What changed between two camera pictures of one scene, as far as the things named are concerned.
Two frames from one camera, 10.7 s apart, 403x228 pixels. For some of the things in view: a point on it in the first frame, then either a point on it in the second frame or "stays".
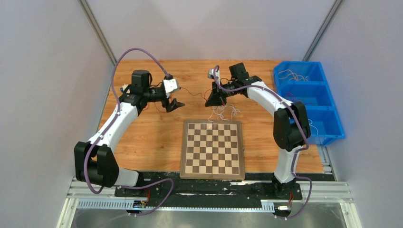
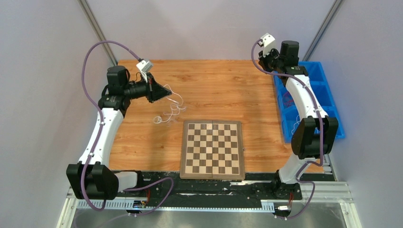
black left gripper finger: (173, 105) to (157, 89)
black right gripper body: (230, 86) to (271, 61)
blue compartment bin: (308, 82) stays
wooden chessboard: (212, 150) stays
